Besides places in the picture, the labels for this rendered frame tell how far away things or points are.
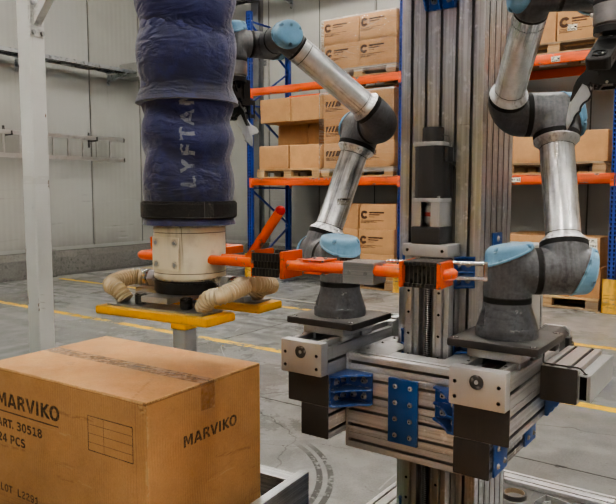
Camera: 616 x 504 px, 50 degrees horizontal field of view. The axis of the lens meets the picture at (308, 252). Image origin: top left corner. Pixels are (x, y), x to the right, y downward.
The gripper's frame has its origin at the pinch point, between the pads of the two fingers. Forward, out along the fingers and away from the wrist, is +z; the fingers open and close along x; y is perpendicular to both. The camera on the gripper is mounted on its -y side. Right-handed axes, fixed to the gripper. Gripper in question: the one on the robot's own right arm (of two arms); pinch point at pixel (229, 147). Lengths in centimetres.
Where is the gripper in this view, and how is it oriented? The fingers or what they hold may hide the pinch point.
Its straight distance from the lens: 192.9
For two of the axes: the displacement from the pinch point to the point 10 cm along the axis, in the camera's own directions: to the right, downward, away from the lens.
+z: 0.0, 10.0, 0.9
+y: 5.8, -0.7, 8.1
